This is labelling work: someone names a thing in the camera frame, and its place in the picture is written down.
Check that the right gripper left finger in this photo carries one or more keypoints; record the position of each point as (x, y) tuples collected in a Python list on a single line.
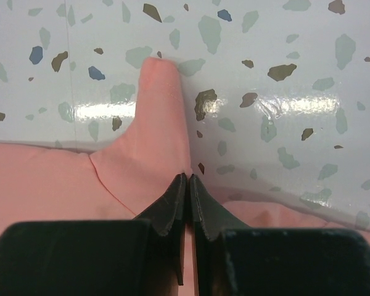
[(142, 256)]

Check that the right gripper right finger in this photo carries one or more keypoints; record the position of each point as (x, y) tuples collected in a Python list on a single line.
[(231, 258)]

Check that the salmon pink t-shirt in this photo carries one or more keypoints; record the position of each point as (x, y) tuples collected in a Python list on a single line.
[(120, 181)]

